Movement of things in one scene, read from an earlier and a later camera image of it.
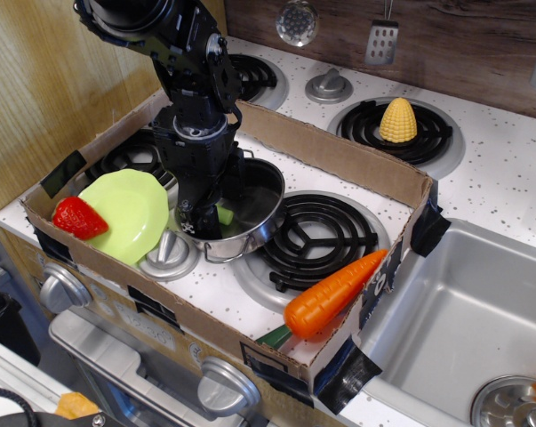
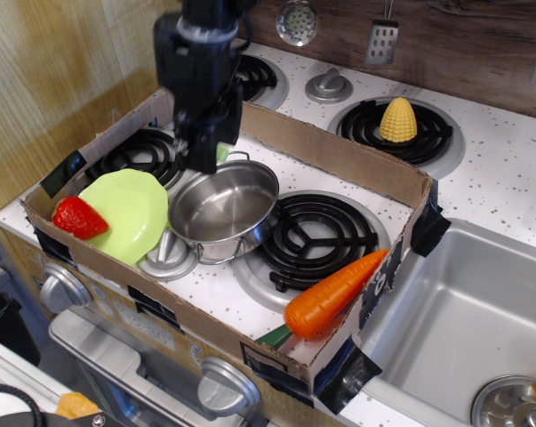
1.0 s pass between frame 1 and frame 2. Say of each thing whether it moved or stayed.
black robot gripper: moved
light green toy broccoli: moved
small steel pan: stayed
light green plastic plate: stayed
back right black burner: stayed
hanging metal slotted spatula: stayed
